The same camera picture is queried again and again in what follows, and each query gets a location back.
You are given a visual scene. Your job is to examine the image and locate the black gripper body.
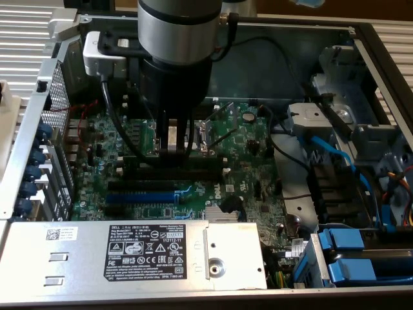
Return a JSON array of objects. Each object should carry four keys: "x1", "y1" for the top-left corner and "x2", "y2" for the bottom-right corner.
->
[{"x1": 140, "y1": 56, "x2": 212, "y2": 110}]

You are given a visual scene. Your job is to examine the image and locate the black RAM slot white clips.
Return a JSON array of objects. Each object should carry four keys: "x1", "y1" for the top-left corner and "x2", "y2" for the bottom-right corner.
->
[
  {"x1": 115, "y1": 167, "x2": 232, "y2": 183},
  {"x1": 115, "y1": 156, "x2": 230, "y2": 163}
]

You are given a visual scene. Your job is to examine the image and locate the metal CPU socket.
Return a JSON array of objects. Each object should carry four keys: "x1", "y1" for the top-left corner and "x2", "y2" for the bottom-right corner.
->
[{"x1": 141, "y1": 118, "x2": 216, "y2": 154}]

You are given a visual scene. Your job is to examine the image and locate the thin metal locking lever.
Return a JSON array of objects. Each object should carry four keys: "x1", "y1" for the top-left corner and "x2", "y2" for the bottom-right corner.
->
[{"x1": 209, "y1": 128, "x2": 239, "y2": 149}]

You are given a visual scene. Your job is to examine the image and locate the green Dell motherboard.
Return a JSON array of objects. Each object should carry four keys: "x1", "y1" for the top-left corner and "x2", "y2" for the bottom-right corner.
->
[{"x1": 64, "y1": 100, "x2": 293, "y2": 258}]

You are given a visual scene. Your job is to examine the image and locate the long black expansion slot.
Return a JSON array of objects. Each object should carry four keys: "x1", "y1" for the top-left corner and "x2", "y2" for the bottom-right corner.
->
[{"x1": 107, "y1": 180, "x2": 177, "y2": 192}]

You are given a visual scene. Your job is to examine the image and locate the blue expansion slot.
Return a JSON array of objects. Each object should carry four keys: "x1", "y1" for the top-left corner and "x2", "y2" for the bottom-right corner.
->
[{"x1": 105, "y1": 190, "x2": 194, "y2": 205}]

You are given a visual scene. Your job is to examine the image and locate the silver finned chipset heatsink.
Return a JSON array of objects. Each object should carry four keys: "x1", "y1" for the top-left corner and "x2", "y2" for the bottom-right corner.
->
[{"x1": 205, "y1": 205, "x2": 240, "y2": 223}]

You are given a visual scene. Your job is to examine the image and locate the grey metal PC case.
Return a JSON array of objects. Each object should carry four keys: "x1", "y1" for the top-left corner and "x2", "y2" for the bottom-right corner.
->
[{"x1": 0, "y1": 8, "x2": 413, "y2": 310}]

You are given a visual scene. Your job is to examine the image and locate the short black expansion slot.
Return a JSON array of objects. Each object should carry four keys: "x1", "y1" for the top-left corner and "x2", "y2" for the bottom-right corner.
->
[{"x1": 103, "y1": 205, "x2": 127, "y2": 216}]

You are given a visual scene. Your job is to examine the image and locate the black equipment box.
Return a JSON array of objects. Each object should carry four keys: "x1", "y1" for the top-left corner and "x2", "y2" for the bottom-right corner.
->
[{"x1": 63, "y1": 0, "x2": 117, "y2": 16}]

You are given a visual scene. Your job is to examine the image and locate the blue card retainer clip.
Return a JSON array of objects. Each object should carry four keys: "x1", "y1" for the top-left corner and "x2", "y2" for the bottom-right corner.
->
[
  {"x1": 15, "y1": 197, "x2": 33, "y2": 216},
  {"x1": 35, "y1": 122, "x2": 53, "y2": 145},
  {"x1": 24, "y1": 165, "x2": 43, "y2": 182},
  {"x1": 19, "y1": 181, "x2": 38, "y2": 198},
  {"x1": 27, "y1": 149, "x2": 46, "y2": 165}
]

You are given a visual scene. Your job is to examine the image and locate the light blue rounded object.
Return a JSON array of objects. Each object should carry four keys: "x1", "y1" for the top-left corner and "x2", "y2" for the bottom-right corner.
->
[{"x1": 288, "y1": 0, "x2": 327, "y2": 9}]

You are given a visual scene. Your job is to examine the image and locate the grey power supply housing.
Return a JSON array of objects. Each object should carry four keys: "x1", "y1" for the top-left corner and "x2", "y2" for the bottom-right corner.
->
[{"x1": 0, "y1": 220, "x2": 268, "y2": 293}]

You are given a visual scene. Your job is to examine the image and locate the metal drive cage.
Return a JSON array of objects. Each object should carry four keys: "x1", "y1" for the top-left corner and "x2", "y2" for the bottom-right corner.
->
[{"x1": 309, "y1": 45, "x2": 413, "y2": 227}]

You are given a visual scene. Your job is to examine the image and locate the black camera cable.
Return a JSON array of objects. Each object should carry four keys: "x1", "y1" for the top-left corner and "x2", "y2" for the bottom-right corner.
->
[{"x1": 99, "y1": 74, "x2": 159, "y2": 165}]

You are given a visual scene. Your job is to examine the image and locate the black camera mounting plate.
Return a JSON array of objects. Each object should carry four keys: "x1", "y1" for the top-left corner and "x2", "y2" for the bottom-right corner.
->
[{"x1": 96, "y1": 31, "x2": 143, "y2": 57}]

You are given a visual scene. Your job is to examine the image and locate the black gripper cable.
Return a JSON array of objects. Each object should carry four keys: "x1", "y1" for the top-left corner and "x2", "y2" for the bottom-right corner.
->
[{"x1": 209, "y1": 12, "x2": 239, "y2": 62}]

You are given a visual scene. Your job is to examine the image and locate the black angled cable plug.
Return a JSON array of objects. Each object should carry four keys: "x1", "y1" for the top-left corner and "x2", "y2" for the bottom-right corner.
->
[{"x1": 220, "y1": 194, "x2": 243, "y2": 214}]

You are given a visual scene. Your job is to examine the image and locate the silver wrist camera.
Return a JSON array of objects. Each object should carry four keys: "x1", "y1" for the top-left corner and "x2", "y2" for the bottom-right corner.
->
[{"x1": 83, "y1": 31, "x2": 128, "y2": 78}]

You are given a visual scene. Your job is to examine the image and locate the thin red wire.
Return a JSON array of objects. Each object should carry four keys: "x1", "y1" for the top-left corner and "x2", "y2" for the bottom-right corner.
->
[{"x1": 43, "y1": 99, "x2": 99, "y2": 152}]

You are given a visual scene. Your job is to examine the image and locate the thin black wire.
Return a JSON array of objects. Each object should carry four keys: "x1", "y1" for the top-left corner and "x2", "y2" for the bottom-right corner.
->
[{"x1": 209, "y1": 36, "x2": 312, "y2": 98}]

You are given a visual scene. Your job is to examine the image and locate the grey plastic bracket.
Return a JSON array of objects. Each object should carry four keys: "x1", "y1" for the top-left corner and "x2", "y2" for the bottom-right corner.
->
[{"x1": 287, "y1": 102, "x2": 335, "y2": 138}]

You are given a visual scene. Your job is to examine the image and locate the blue data wire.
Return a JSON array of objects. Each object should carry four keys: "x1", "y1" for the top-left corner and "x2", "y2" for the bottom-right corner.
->
[{"x1": 296, "y1": 134, "x2": 398, "y2": 233}]

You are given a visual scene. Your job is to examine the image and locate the white cable tag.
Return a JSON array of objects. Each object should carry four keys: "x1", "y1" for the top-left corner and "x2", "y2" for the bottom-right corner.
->
[{"x1": 288, "y1": 238, "x2": 310, "y2": 258}]

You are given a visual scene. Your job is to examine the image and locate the yellow green wires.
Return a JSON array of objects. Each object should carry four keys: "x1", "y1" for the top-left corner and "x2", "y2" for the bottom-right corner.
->
[{"x1": 272, "y1": 267, "x2": 290, "y2": 289}]

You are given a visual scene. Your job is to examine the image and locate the blue disk caddy handle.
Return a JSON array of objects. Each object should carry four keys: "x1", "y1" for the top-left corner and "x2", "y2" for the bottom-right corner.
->
[
  {"x1": 326, "y1": 257, "x2": 378, "y2": 287},
  {"x1": 317, "y1": 227, "x2": 366, "y2": 252}
]

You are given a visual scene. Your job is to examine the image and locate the orange yellow red wires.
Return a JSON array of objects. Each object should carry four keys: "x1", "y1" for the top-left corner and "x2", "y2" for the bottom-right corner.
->
[{"x1": 382, "y1": 170, "x2": 413, "y2": 227}]

